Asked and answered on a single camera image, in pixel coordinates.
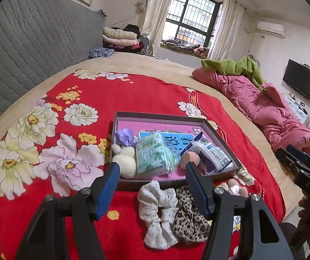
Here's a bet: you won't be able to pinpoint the pink quilt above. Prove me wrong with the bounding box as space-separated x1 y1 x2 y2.
192 68 310 163

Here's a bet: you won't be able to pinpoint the barred window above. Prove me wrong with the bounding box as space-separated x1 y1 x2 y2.
166 0 223 45

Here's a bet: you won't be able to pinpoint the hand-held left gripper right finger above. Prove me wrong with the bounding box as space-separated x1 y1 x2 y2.
185 162 296 260

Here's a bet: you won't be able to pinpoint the purple scrunchie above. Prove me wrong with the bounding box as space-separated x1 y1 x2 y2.
114 128 138 149

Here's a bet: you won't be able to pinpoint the dark red cloth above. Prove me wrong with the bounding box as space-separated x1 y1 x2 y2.
133 39 148 55

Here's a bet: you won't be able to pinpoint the grey quilted headboard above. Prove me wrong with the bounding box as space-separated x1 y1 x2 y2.
0 0 104 141

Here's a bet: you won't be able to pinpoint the pink folded blanket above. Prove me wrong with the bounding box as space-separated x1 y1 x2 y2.
103 38 139 50

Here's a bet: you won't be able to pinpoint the pink fuzzy hair tie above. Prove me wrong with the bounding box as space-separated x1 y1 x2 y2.
217 178 249 198

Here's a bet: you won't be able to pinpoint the black flat television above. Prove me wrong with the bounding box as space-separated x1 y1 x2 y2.
282 59 310 101

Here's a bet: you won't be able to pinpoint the white blue-edged packet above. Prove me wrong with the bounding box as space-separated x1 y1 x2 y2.
191 139 230 166

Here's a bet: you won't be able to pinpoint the cream plush toy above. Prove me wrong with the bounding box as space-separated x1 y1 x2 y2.
111 143 138 179

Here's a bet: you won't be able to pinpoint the beige bed sheet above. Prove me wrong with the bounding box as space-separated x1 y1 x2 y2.
0 51 307 223

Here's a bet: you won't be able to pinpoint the leopard print scrunchie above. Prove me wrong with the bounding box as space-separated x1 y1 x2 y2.
173 185 212 244

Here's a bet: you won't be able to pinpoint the black garment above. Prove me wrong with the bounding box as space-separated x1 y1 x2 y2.
124 24 142 37

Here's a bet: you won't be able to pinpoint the large green tissue pack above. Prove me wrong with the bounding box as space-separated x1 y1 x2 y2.
135 133 172 178

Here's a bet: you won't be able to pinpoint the red floral blanket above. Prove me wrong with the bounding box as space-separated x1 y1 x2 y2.
0 69 287 260

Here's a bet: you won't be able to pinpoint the clothes on window sill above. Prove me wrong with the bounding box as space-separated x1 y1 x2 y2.
162 39 211 59

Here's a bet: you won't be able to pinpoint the purple print blue-edged packet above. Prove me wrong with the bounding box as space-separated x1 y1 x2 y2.
181 131 234 176

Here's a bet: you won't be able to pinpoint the white television cabinet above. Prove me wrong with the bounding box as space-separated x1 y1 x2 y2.
284 95 310 126

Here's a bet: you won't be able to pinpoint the blue patterned cloth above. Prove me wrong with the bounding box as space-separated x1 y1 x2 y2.
88 47 115 59

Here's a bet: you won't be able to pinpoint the white air conditioner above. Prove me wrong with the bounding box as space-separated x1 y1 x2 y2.
256 20 286 36

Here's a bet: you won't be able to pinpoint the pink powder puff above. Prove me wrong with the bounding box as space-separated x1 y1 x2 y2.
179 152 200 170

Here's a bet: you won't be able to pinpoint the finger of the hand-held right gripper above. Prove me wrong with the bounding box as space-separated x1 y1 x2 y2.
276 148 302 175
286 144 310 168

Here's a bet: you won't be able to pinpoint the dark brown cardboard box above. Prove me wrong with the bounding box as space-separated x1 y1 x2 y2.
109 111 243 192

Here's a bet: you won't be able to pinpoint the cream folded blanket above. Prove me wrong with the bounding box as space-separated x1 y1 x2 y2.
103 26 136 41

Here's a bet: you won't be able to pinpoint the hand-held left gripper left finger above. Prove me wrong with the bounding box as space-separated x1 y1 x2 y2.
20 162 121 260

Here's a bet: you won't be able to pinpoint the green blanket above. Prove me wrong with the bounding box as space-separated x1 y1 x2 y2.
201 56 266 91

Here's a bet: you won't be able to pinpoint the white scrunchie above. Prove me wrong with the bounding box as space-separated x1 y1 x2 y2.
137 180 180 250

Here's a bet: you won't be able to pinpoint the cream curtain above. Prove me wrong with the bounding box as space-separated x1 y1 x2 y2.
136 0 178 57
206 0 244 60

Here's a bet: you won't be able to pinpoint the green sponge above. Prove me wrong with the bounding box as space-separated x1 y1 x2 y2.
162 141 184 172

